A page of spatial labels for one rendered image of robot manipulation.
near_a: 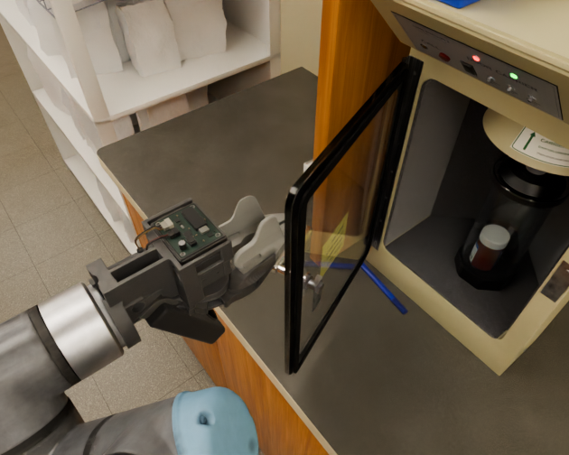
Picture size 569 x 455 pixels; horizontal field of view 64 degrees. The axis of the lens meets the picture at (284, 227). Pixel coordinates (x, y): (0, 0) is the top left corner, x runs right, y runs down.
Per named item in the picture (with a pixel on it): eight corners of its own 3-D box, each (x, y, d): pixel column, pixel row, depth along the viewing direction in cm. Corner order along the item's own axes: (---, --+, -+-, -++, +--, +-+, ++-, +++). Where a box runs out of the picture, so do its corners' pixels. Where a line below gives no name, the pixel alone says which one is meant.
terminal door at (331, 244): (368, 251, 89) (410, 58, 60) (288, 379, 72) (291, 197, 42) (365, 249, 90) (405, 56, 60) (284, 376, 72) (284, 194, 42)
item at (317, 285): (322, 301, 62) (325, 277, 58) (315, 314, 61) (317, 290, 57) (310, 295, 63) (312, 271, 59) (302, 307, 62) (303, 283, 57)
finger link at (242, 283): (284, 263, 46) (209, 310, 42) (284, 272, 47) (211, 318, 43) (256, 235, 48) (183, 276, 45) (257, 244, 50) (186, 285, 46)
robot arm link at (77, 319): (91, 394, 40) (58, 328, 44) (140, 363, 42) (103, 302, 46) (60, 354, 34) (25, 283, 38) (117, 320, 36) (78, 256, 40)
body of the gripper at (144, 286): (240, 239, 40) (109, 313, 35) (246, 294, 46) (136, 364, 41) (195, 192, 44) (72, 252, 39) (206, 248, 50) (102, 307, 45)
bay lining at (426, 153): (461, 190, 97) (527, 23, 71) (578, 266, 84) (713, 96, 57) (382, 244, 87) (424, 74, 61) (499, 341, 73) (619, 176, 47)
